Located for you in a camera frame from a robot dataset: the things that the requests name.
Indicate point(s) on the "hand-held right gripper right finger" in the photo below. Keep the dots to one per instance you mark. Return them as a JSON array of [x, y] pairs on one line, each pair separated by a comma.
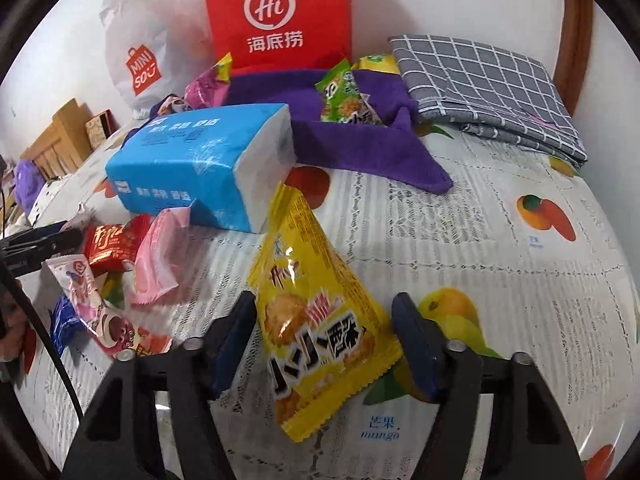
[[417, 350]]

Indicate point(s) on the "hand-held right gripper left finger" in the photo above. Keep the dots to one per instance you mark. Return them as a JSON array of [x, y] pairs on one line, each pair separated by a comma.
[[234, 345]]

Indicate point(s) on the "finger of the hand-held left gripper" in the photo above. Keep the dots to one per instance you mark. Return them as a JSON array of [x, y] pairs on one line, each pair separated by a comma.
[[57, 241]]

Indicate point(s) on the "red snack packet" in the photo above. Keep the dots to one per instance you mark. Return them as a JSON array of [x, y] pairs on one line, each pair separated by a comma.
[[114, 245]]

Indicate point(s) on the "small yellow snack packet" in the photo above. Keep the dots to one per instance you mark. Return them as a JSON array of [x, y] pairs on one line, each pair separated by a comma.
[[112, 287]]

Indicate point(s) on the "white pink chocolate-print packet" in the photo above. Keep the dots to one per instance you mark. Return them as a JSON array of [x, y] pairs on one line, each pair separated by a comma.
[[97, 310]]

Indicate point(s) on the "yellow cracker snack packet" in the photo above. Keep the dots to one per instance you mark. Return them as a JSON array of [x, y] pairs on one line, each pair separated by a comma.
[[315, 320]]

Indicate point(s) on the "dark blue snack packet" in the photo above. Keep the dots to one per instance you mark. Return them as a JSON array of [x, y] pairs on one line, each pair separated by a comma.
[[65, 327]]

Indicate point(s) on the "light pink snack packet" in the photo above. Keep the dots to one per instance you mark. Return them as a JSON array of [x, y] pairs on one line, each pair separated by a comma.
[[160, 260]]

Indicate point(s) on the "cartoon print snack packet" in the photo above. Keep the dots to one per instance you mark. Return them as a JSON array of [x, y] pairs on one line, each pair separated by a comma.
[[172, 105]]

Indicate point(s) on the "large pink snack packet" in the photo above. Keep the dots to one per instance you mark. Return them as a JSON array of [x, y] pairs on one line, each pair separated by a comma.
[[207, 87]]

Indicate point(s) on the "green snack packet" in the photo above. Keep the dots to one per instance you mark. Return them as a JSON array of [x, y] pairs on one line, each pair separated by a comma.
[[347, 95]]

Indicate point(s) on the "person's left hand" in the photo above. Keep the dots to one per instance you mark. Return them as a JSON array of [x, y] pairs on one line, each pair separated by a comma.
[[10, 332]]

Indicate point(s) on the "purple cloth bundle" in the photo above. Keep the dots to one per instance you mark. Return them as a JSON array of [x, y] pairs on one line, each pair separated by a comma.
[[29, 180]]

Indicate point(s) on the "wooden headboard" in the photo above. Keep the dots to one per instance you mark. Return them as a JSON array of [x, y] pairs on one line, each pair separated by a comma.
[[55, 140]]

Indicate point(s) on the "fruit print tablecloth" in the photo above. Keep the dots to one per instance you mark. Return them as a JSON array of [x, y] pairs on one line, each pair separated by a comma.
[[500, 285]]

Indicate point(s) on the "blue tissue pack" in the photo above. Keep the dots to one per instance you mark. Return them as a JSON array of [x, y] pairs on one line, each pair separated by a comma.
[[190, 165]]

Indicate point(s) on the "white plastic shopping bag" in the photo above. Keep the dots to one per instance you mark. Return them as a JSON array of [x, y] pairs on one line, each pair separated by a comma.
[[145, 45]]

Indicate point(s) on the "purple towel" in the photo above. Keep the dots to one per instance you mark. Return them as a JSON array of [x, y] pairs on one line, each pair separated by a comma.
[[350, 145]]

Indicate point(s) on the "grey checked folded cloth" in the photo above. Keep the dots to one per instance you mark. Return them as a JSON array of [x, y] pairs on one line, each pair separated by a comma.
[[490, 90]]

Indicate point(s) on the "yellow lemon print packet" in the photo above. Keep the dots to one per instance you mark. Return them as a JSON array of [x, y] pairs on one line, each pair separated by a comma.
[[375, 64]]

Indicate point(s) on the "red paper shopping bag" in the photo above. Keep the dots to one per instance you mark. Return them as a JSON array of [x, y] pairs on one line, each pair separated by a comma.
[[280, 15]]

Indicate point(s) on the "brown wooden door frame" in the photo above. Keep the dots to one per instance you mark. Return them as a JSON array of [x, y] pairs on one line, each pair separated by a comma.
[[575, 35]]

